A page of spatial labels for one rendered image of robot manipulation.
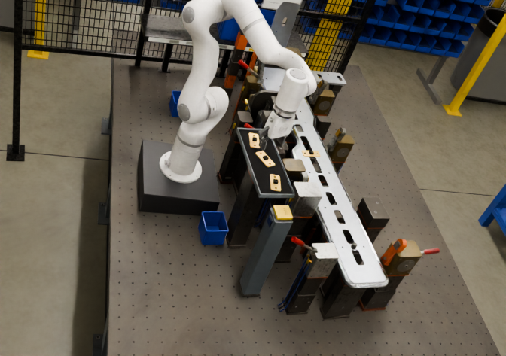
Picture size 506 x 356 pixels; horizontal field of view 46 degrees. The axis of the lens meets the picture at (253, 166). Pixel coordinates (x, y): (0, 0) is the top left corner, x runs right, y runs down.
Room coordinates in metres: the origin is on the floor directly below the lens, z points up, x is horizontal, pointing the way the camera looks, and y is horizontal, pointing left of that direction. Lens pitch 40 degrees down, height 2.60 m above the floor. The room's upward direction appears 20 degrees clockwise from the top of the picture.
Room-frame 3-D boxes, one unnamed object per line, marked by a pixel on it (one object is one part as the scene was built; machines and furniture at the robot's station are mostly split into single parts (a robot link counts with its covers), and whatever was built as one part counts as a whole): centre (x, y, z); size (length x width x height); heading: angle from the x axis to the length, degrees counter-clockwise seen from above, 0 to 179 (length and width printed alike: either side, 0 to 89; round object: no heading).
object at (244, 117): (2.12, 0.12, 0.89); 0.09 x 0.08 x 0.38; 118
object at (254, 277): (1.55, -0.16, 0.92); 0.08 x 0.08 x 0.44; 28
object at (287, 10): (2.79, 0.11, 1.17); 0.12 x 0.01 x 0.34; 118
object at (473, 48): (5.39, -1.69, 0.36); 0.50 x 0.50 x 0.73
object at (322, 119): (2.47, -0.26, 0.84); 0.10 x 0.05 x 0.29; 118
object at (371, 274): (2.13, -0.24, 1.00); 1.38 x 0.22 x 0.02; 28
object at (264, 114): (2.14, 0.01, 0.95); 0.18 x 0.13 x 0.49; 28
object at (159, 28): (2.84, 0.37, 1.02); 0.90 x 0.22 x 0.03; 118
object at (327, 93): (2.61, -0.22, 0.87); 0.12 x 0.07 x 0.35; 118
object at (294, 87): (1.80, -0.04, 1.49); 0.09 x 0.08 x 0.13; 150
